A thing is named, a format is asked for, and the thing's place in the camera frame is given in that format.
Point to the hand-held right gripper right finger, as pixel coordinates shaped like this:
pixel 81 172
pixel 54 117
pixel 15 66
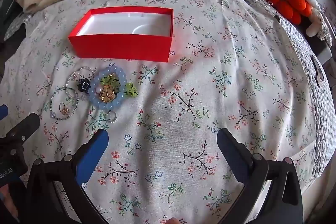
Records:
pixel 231 153

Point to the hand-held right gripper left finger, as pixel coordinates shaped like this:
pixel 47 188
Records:
pixel 92 158

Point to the grey knitted blanket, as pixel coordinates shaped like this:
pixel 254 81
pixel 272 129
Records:
pixel 309 108

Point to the orange plush toy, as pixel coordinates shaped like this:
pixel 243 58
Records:
pixel 283 1

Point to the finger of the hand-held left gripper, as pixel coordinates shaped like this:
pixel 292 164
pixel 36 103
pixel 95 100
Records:
pixel 29 123
pixel 2 111

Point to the red cardboard box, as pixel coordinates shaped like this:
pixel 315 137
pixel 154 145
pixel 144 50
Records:
pixel 118 48

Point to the black bead ball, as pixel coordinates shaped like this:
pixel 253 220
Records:
pixel 84 85

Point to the floral bed sheet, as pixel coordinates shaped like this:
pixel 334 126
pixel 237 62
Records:
pixel 183 82

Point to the gold earring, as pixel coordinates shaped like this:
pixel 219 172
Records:
pixel 63 108

